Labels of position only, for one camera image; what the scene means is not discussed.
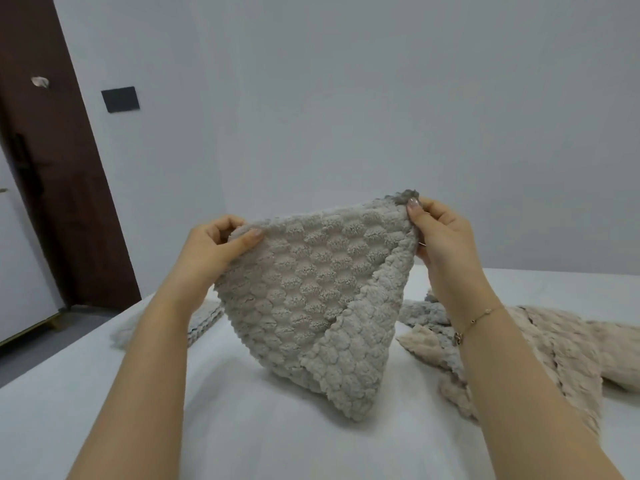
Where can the person's left hand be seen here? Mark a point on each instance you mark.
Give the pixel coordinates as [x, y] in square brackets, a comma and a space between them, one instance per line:
[205, 259]

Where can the person's right hand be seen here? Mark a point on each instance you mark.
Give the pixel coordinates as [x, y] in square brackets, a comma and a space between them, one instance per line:
[450, 254]

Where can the taupe fluffy towel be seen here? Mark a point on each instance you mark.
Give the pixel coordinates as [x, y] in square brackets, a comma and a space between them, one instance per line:
[206, 322]
[310, 294]

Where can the person's right forearm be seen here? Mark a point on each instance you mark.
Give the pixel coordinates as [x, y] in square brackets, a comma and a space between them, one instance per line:
[520, 404]

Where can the person's left forearm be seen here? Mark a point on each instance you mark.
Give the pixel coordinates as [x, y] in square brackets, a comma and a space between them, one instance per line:
[135, 394]

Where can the dark brown wooden door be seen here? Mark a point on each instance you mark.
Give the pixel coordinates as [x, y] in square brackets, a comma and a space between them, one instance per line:
[55, 194]

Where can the white glossy table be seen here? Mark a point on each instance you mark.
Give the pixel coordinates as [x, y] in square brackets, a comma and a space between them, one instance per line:
[260, 434]

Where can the white cabinet with wooden base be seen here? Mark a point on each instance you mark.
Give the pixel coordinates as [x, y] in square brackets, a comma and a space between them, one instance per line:
[20, 274]

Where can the small white door hook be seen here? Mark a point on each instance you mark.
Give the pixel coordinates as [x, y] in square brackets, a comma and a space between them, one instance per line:
[40, 82]

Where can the black wall switch panel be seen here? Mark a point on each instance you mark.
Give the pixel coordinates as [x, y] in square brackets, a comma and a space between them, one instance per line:
[120, 99]

